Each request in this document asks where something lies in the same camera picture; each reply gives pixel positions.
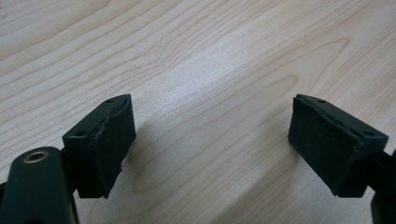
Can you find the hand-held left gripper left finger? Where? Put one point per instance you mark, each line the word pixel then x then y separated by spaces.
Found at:
pixel 102 146

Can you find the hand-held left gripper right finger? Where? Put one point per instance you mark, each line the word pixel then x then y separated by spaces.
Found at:
pixel 336 146

